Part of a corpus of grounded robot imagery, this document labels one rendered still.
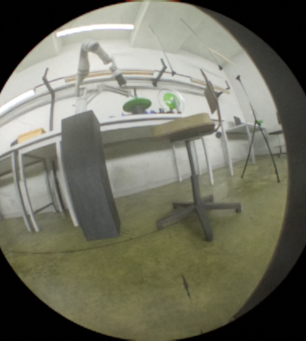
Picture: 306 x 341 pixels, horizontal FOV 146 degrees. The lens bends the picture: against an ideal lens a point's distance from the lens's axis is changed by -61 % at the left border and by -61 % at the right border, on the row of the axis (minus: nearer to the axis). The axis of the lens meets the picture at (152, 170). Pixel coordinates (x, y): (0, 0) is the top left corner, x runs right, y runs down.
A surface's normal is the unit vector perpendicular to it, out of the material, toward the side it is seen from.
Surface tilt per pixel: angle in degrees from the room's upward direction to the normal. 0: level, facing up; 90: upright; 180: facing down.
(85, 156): 90
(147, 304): 0
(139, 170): 90
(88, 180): 90
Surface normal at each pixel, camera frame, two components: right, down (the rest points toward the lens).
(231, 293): -0.20, -0.98
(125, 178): 0.34, -0.02
